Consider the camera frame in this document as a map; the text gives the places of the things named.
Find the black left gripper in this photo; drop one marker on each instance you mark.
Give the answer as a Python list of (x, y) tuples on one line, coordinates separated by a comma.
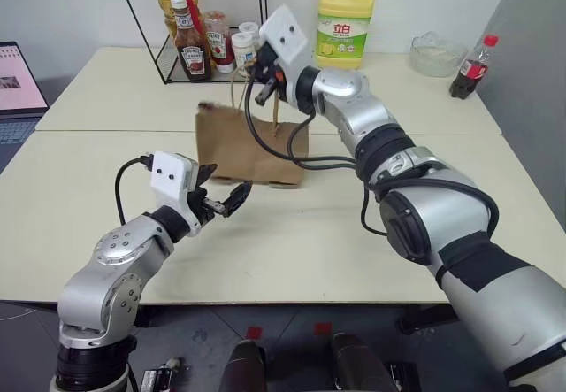
[(201, 206)]

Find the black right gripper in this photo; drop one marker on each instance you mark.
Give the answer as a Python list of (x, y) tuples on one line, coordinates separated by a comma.
[(267, 62)]

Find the brown paper bag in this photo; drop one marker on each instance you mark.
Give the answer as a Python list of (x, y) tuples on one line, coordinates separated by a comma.
[(247, 148)]

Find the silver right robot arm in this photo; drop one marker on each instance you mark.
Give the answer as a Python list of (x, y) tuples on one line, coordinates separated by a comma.
[(442, 202)]

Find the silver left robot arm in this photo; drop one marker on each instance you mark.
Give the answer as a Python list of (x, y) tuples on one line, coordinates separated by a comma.
[(115, 272)]

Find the small white jar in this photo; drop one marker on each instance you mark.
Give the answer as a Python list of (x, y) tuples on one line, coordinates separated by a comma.
[(243, 49), (248, 30)]

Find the squat red ketchup bottle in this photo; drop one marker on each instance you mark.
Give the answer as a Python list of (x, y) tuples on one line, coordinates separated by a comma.
[(220, 42)]

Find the tall ketchup bottle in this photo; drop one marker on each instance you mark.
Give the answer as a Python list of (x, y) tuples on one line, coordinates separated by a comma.
[(192, 51)]

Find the yellow dish soap jug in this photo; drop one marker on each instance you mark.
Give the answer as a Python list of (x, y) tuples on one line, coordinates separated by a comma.
[(342, 25)]

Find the clear glass bowl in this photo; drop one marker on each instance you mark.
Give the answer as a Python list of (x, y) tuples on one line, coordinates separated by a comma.
[(435, 56)]

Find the dark rounded shape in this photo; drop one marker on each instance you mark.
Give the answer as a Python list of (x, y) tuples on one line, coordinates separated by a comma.
[(245, 370), (360, 365)]

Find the small black floor device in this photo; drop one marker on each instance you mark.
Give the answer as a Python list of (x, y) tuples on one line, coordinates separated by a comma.
[(161, 376)]

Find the cola bottle red cap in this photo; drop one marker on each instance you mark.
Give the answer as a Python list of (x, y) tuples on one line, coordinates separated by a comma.
[(471, 69)]

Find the open laptop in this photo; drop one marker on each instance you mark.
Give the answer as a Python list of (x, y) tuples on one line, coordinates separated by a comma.
[(17, 82)]

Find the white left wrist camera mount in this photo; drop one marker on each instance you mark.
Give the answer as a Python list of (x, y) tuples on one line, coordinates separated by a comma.
[(170, 175)]

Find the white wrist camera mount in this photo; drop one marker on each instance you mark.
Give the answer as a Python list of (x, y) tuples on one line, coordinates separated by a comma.
[(170, 175), (285, 33)]

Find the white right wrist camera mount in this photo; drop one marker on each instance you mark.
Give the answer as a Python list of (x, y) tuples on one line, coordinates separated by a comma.
[(285, 33)]

